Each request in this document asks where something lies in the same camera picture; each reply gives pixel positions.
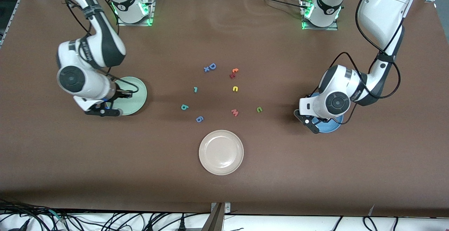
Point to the mint green plate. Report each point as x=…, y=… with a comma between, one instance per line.
x=136, y=101

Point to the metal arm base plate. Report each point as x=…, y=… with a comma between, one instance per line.
x=153, y=10
x=329, y=28

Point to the pink foam letter w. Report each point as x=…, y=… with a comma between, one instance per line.
x=234, y=112

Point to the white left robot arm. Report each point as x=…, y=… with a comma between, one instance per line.
x=382, y=10

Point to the blue foam letter g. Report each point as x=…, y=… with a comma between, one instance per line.
x=197, y=119

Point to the small white tape tag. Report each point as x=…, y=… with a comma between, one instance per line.
x=371, y=210

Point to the metal corner bracket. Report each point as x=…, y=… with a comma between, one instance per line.
x=227, y=208

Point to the teal foam letter b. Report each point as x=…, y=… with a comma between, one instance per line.
x=183, y=107

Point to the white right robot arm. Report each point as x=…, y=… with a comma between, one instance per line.
x=87, y=83

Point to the blue plate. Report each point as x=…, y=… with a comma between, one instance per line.
x=331, y=126

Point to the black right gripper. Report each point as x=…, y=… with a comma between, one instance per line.
x=120, y=93

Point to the beige plate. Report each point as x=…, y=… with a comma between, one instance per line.
x=221, y=152

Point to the blue foam letter D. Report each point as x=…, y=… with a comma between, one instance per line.
x=210, y=66

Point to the brown table cover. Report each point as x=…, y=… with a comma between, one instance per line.
x=105, y=171

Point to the aluminium profile bar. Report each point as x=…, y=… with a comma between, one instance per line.
x=214, y=222

